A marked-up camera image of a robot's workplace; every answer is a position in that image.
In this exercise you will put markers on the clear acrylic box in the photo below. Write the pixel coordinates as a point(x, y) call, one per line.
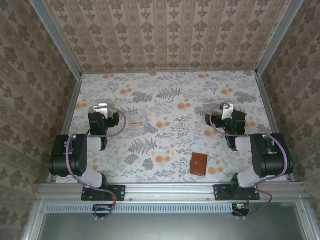
point(138, 121)

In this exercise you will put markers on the brown leather card holder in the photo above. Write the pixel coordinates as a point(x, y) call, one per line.
point(198, 165)

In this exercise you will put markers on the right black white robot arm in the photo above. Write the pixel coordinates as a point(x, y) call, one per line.
point(270, 160)

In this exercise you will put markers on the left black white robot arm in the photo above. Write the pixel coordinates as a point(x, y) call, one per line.
point(67, 156)

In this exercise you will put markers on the grey metal sheet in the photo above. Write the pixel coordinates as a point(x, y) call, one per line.
point(162, 227)

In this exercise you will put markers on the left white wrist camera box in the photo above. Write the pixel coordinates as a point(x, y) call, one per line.
point(102, 110)

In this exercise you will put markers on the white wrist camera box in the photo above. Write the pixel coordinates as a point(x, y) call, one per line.
point(228, 112)
point(102, 110)

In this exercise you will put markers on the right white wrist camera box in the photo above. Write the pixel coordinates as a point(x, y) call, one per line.
point(228, 112)

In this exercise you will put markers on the aluminium side rail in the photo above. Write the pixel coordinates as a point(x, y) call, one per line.
point(66, 125)
point(273, 125)

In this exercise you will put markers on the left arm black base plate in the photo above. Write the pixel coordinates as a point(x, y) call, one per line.
point(117, 192)

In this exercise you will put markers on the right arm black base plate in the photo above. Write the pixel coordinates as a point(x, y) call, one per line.
point(221, 193)

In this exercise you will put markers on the aluminium corner post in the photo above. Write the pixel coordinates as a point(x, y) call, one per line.
point(277, 40)
point(57, 42)

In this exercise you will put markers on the aluminium mounting rail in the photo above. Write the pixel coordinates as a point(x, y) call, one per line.
point(170, 191)

